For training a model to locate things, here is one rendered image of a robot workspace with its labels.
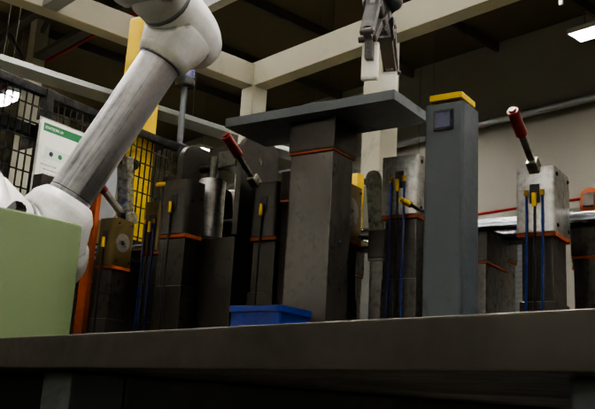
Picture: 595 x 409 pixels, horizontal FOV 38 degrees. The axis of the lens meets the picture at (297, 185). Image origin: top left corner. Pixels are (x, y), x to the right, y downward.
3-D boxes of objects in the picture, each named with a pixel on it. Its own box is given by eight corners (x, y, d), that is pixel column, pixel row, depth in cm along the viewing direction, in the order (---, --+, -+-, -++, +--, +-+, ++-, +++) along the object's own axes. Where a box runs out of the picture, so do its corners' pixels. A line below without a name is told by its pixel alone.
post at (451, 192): (481, 373, 137) (482, 113, 148) (462, 370, 131) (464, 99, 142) (437, 372, 141) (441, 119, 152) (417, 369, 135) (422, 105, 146)
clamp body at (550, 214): (575, 384, 146) (570, 177, 155) (553, 380, 136) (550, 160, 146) (533, 382, 150) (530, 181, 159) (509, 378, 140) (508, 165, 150)
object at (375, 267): (388, 376, 167) (392, 230, 175) (381, 375, 165) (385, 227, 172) (370, 375, 169) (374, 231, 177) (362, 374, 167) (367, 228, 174)
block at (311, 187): (347, 370, 151) (357, 127, 162) (323, 366, 144) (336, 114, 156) (300, 368, 156) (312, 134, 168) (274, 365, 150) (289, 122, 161)
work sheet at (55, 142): (83, 228, 273) (95, 136, 281) (27, 213, 255) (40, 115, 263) (79, 229, 274) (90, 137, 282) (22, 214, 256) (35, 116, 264)
